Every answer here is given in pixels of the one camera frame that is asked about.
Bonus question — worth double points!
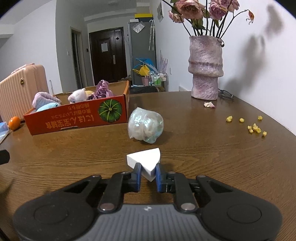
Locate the white round foam piece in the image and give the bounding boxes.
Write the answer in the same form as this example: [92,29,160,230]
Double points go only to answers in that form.
[126,148,161,182]

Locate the iridescent plastic bag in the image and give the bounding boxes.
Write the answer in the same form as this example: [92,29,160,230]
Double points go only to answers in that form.
[127,107,164,144]

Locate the light blue plush toy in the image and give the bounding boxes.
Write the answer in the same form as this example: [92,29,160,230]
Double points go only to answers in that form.
[36,102,60,112]

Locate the purple satin scrunchie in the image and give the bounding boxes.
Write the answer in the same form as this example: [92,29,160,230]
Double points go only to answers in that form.
[87,80,114,100]

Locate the white yellow plush toy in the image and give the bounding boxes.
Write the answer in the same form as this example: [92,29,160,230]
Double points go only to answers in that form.
[68,88,93,103]

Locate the light blue tissue pack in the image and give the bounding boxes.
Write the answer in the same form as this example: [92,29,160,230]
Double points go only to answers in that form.
[0,122,10,144]

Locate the orange fruit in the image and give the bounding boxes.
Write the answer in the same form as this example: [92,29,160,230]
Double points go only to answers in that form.
[8,116,21,131]

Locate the pink ribbed suitcase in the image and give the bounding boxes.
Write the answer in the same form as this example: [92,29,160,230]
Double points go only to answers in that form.
[0,63,49,122]

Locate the red cardboard pumpkin box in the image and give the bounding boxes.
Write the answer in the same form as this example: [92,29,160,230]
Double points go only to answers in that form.
[23,80,130,135]

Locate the fallen pink petal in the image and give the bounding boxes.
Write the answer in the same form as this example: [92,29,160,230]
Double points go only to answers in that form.
[204,101,215,108]

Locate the cluttered utility cart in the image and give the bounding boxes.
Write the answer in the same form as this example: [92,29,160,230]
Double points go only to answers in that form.
[149,71,169,92]

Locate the yellow crumbs on table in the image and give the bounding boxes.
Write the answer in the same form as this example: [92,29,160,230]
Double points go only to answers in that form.
[226,115,267,138]

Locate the glasses behind vase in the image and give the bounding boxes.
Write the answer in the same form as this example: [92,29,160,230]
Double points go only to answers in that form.
[218,89,234,100]

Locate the dark entrance door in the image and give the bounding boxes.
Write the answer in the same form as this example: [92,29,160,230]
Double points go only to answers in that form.
[89,27,127,85]

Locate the pink textured vase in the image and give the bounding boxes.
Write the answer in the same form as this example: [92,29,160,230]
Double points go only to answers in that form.
[188,36,224,101]

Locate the grey refrigerator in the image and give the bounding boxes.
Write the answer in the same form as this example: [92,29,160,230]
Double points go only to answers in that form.
[128,22,156,85]

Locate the yellow box on refrigerator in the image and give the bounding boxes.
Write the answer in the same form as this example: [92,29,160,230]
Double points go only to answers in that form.
[134,13,153,18]

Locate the dried pink rose bouquet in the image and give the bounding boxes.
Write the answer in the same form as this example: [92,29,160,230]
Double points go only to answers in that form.
[163,0,254,39]

